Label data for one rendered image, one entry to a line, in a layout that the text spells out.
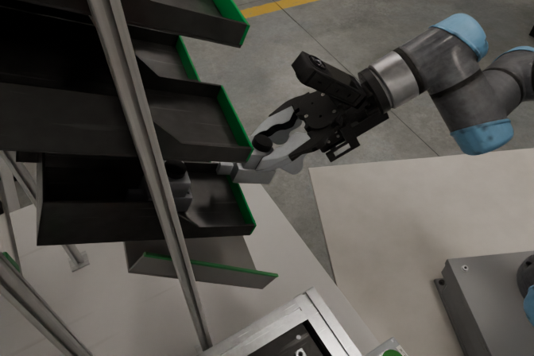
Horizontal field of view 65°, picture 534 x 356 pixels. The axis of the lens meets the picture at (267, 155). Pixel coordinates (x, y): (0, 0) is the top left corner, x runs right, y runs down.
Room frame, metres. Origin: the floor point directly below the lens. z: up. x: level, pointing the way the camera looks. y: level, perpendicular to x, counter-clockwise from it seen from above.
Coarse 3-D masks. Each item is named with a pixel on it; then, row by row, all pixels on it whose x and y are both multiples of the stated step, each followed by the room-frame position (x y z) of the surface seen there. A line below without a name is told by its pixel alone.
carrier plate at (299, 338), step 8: (296, 328) 0.29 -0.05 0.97; (304, 328) 0.29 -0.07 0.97; (280, 336) 0.27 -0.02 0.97; (288, 336) 0.27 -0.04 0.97; (296, 336) 0.27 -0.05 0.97; (304, 336) 0.27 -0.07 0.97; (272, 344) 0.26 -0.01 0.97; (280, 344) 0.26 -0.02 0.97; (288, 344) 0.26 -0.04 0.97; (296, 344) 0.26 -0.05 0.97; (304, 344) 0.26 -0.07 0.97; (312, 344) 0.26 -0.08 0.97; (256, 352) 0.24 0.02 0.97; (264, 352) 0.24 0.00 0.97; (272, 352) 0.24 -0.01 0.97; (280, 352) 0.24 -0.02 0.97; (288, 352) 0.24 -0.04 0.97; (312, 352) 0.24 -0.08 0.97; (320, 352) 0.24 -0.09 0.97
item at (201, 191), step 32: (64, 160) 0.38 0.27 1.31; (96, 160) 0.40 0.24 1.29; (128, 160) 0.41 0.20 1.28; (64, 192) 0.34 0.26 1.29; (96, 192) 0.35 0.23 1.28; (192, 192) 0.39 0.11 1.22; (224, 192) 0.41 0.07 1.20; (64, 224) 0.26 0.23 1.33; (96, 224) 0.28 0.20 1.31; (128, 224) 0.29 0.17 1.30; (160, 224) 0.30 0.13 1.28; (192, 224) 0.31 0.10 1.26; (224, 224) 0.35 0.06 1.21
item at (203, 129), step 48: (0, 48) 0.38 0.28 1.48; (48, 48) 0.40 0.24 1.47; (96, 48) 0.41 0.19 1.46; (0, 96) 0.27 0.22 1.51; (48, 96) 0.28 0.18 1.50; (96, 96) 0.29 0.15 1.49; (192, 96) 0.44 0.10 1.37; (0, 144) 0.26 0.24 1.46; (48, 144) 0.27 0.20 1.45; (96, 144) 0.29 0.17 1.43; (192, 144) 0.32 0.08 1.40; (240, 144) 0.36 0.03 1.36
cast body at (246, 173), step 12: (252, 144) 0.43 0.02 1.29; (264, 144) 0.43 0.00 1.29; (252, 156) 0.41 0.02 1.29; (264, 156) 0.41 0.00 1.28; (216, 168) 0.42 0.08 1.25; (228, 168) 0.41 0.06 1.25; (240, 168) 0.40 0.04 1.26; (252, 168) 0.41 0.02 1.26; (240, 180) 0.40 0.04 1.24; (252, 180) 0.41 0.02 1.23; (264, 180) 0.41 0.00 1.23
